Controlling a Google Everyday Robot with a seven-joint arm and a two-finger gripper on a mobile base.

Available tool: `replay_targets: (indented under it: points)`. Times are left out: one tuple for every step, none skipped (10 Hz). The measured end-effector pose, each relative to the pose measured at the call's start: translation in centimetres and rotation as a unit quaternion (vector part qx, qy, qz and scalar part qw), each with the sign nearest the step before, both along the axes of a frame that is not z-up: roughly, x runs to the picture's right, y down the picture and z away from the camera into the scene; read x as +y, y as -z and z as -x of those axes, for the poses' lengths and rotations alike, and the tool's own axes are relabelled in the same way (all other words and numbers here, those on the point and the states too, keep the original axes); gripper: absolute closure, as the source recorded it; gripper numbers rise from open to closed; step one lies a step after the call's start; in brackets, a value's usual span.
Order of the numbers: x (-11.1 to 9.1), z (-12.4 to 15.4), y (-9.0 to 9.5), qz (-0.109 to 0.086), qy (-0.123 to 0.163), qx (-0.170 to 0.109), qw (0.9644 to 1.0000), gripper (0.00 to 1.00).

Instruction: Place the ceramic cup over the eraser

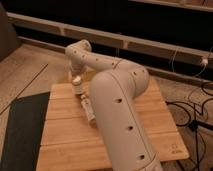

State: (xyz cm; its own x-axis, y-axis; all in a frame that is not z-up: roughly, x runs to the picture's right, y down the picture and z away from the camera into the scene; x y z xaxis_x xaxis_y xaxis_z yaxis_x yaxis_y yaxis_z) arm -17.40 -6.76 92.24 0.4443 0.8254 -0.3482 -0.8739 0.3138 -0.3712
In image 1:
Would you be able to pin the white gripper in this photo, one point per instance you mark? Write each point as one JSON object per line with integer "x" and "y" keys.
{"x": 76, "y": 70}

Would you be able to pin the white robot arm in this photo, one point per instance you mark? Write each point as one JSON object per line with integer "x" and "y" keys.
{"x": 112, "y": 91}

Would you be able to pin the white marker bottle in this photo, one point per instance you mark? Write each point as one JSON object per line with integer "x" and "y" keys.
{"x": 86, "y": 104}

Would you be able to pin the wooden table board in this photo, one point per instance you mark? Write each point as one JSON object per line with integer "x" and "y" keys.
{"x": 69, "y": 143}

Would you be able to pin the dark floor mat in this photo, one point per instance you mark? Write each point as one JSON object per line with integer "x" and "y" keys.
{"x": 23, "y": 133}

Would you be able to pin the wooden wall shelf rail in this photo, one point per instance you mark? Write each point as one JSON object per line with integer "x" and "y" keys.
{"x": 134, "y": 44}

